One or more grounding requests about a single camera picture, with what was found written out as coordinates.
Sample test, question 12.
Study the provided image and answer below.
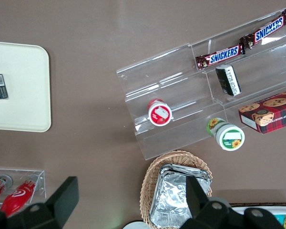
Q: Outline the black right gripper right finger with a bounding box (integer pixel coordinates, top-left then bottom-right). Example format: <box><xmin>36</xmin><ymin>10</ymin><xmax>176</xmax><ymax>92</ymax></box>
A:
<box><xmin>180</xmin><ymin>176</ymin><xmax>285</xmax><ymax>229</ymax></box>

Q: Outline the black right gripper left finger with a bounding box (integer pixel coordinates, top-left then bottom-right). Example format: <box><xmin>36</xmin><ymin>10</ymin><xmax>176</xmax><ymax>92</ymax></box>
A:
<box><xmin>0</xmin><ymin>176</ymin><xmax>80</xmax><ymax>229</ymax></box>

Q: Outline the foil-wrapped sandwich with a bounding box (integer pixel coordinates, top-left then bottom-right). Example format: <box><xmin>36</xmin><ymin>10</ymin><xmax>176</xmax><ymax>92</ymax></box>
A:
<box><xmin>159</xmin><ymin>164</ymin><xmax>213</xmax><ymax>195</ymax></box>
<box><xmin>149</xmin><ymin>172</ymin><xmax>209</xmax><ymax>229</ymax></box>

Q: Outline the woven wicker basket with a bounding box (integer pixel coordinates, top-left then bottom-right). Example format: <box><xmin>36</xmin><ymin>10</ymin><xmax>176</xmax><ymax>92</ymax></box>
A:
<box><xmin>139</xmin><ymin>150</ymin><xmax>214</xmax><ymax>227</ymax></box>

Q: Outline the cream plastic tray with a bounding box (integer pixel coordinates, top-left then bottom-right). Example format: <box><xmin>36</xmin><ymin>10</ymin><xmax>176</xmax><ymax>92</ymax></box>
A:
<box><xmin>0</xmin><ymin>41</ymin><xmax>52</xmax><ymax>133</ymax></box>

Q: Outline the clear acrylic bottle holder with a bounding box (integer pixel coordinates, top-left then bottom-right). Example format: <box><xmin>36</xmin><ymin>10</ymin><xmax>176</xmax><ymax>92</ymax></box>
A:
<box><xmin>0</xmin><ymin>167</ymin><xmax>47</xmax><ymax>211</ymax></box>

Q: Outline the white round object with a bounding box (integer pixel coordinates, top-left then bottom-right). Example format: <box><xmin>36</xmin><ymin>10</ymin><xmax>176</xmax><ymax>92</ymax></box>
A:
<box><xmin>123</xmin><ymin>221</ymin><xmax>149</xmax><ymax>229</ymax></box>

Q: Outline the green sunflower yogurt cup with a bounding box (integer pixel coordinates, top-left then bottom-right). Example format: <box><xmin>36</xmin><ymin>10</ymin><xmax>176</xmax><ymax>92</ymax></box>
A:
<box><xmin>206</xmin><ymin>117</ymin><xmax>246</xmax><ymax>152</ymax></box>

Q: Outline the white bin with dark rim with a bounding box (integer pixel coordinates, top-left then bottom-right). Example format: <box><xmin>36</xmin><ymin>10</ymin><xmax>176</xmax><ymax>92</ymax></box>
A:
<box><xmin>229</xmin><ymin>202</ymin><xmax>286</xmax><ymax>229</ymax></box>

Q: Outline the red strawberry yogurt cup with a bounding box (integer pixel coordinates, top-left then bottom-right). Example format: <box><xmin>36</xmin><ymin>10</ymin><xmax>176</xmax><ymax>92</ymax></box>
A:
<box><xmin>147</xmin><ymin>98</ymin><xmax>174</xmax><ymax>126</ymax></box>

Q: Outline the clear acrylic tiered display stand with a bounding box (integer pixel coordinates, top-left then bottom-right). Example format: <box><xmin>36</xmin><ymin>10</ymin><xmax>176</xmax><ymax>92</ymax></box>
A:
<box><xmin>116</xmin><ymin>8</ymin><xmax>286</xmax><ymax>161</ymax></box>

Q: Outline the red tartan cookie box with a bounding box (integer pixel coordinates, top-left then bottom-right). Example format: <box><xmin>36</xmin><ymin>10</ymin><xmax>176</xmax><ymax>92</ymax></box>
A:
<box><xmin>238</xmin><ymin>88</ymin><xmax>286</xmax><ymax>135</ymax></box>

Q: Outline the black box with white side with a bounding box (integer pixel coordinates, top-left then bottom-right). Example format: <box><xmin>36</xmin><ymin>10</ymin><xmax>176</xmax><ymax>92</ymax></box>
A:
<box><xmin>215</xmin><ymin>64</ymin><xmax>242</xmax><ymax>97</ymax></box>

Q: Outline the Snickers chocolate bar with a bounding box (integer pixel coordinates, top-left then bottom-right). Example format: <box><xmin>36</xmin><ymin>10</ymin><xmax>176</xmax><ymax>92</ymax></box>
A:
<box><xmin>195</xmin><ymin>44</ymin><xmax>246</xmax><ymax>71</ymax></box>
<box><xmin>239</xmin><ymin>9</ymin><xmax>286</xmax><ymax>50</ymax></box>

